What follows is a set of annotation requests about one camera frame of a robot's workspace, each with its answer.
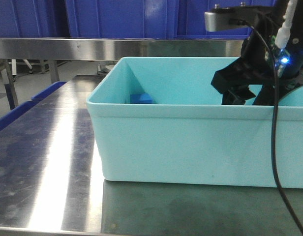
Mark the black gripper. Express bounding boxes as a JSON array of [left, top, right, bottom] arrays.
[[211, 0, 303, 106]]

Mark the blue cube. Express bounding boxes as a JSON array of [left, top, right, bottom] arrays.
[[130, 93, 153, 104]]

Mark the light teal plastic tub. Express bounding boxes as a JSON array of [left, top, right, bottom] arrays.
[[86, 57, 303, 189]]

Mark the blue crate upper right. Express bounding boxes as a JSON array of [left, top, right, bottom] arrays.
[[176, 0, 277, 40]]

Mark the blue crate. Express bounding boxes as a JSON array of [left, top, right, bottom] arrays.
[[0, 0, 70, 38], [65, 0, 179, 39], [176, 0, 277, 40]]

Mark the blue crate upper middle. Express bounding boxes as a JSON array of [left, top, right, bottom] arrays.
[[65, 0, 179, 39]]

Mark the blue bin beside table near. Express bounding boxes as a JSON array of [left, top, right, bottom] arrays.
[[0, 101, 37, 131]]

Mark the blue crate upper left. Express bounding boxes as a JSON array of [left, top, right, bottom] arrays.
[[0, 0, 70, 38]]

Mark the white cable connector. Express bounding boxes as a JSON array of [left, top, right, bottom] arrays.
[[274, 0, 298, 49]]

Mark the black cable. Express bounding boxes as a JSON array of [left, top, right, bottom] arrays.
[[229, 18, 303, 236]]

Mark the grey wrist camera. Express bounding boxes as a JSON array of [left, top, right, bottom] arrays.
[[204, 5, 273, 32]]

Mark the steel shelf rail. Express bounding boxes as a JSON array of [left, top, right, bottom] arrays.
[[0, 38, 243, 60]]

